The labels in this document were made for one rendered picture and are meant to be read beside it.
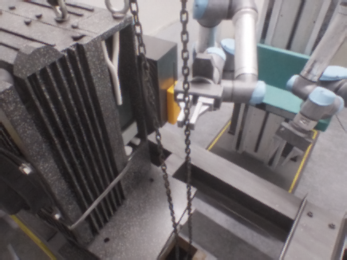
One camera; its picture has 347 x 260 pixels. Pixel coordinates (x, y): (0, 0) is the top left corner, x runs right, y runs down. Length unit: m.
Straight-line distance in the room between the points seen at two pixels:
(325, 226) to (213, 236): 0.84
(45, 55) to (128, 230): 0.74
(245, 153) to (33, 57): 1.77
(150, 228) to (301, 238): 0.72
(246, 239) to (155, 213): 1.10
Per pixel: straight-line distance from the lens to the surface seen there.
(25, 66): 0.62
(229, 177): 1.55
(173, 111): 1.00
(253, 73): 0.94
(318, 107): 1.09
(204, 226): 2.12
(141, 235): 1.11
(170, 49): 0.91
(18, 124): 0.65
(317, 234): 1.51
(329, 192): 2.56
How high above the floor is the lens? 1.91
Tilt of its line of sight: 45 degrees down
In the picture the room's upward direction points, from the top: 1 degrees counter-clockwise
